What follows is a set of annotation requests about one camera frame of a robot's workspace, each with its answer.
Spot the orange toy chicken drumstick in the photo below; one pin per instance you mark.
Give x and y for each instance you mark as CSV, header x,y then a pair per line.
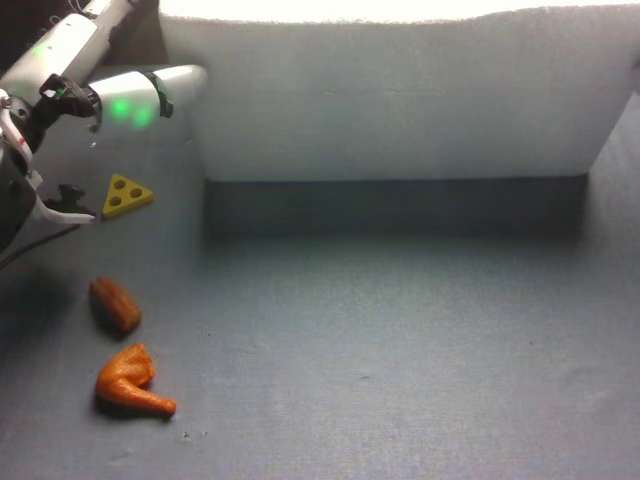
x,y
125,380

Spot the yellow triangular holed block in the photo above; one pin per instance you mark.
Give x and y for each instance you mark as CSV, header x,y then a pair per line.
x,y
141,199

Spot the brown ridged toy food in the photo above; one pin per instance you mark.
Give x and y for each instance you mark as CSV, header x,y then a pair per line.
x,y
115,305

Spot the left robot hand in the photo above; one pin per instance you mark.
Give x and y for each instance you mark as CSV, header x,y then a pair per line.
x,y
55,55

